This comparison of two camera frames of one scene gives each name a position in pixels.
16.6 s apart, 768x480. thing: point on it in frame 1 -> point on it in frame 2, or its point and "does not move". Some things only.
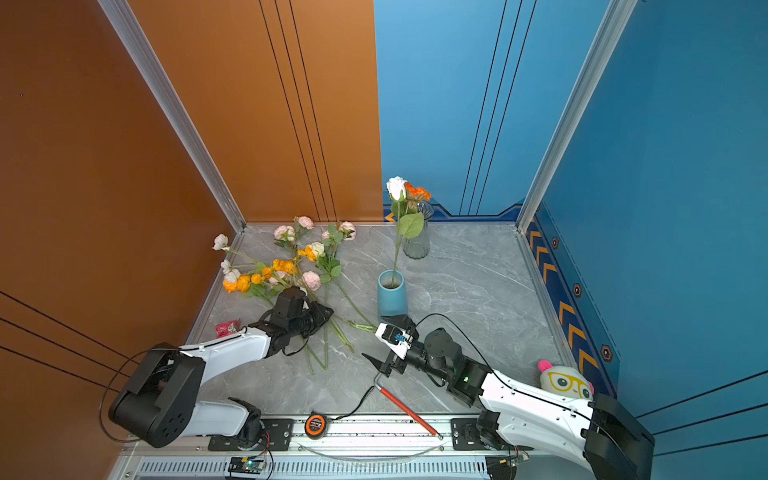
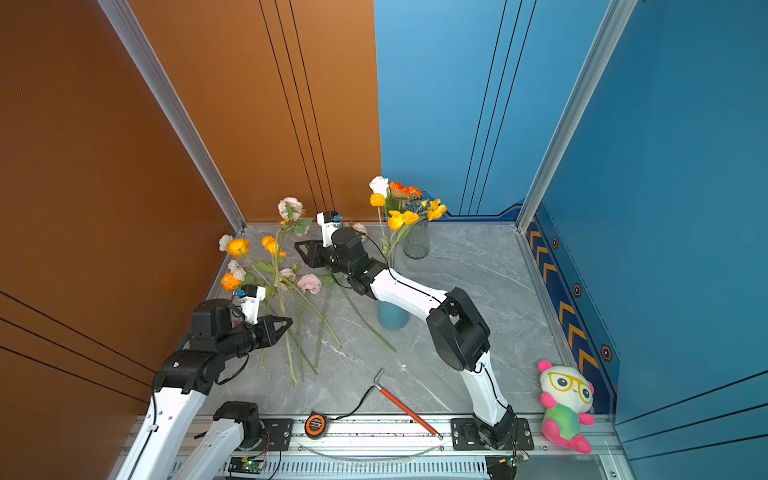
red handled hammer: [405, 408] does not move
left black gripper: [322, 316] -> [270, 334]
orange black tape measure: [315, 426] does not move
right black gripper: [395, 363] -> [316, 252]
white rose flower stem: [396, 187] -> [378, 185]
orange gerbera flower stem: [411, 224] -> [398, 192]
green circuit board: [247, 465] does not move
